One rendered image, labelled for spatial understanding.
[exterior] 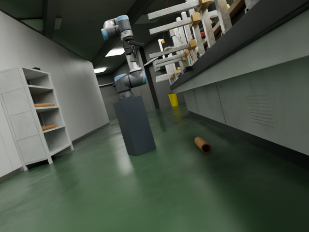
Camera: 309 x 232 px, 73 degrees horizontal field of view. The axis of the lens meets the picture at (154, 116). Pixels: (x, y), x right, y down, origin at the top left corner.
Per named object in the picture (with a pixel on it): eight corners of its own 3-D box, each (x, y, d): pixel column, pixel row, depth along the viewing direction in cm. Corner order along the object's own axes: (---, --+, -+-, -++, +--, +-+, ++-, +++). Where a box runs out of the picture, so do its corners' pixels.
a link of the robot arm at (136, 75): (132, 88, 238) (113, 21, 227) (147, 84, 239) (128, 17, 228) (132, 88, 223) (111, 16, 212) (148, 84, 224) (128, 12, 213)
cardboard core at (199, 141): (199, 145, 164) (193, 137, 194) (202, 154, 165) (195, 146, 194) (209, 142, 164) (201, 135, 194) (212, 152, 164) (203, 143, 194)
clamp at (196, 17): (192, 21, 130) (190, 13, 130) (189, 29, 143) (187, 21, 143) (202, 19, 130) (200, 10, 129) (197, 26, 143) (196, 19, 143)
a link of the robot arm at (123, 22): (128, 17, 165) (127, 12, 155) (132, 33, 166) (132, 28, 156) (116, 20, 164) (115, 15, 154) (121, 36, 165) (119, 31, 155)
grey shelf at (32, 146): (24, 171, 323) (-9, 73, 311) (52, 155, 412) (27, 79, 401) (51, 163, 322) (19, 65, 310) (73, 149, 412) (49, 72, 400)
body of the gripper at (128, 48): (126, 56, 165) (122, 41, 164) (137, 53, 165) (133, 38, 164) (125, 54, 158) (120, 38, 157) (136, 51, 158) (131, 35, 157)
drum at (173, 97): (180, 104, 913) (177, 91, 908) (174, 106, 896) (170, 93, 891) (176, 105, 944) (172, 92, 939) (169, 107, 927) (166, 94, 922)
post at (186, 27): (197, 72, 164) (180, 12, 161) (196, 73, 168) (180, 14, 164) (201, 72, 164) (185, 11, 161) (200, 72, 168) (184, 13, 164)
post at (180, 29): (190, 70, 189) (176, 17, 185) (189, 71, 192) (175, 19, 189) (193, 69, 189) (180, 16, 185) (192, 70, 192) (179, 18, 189)
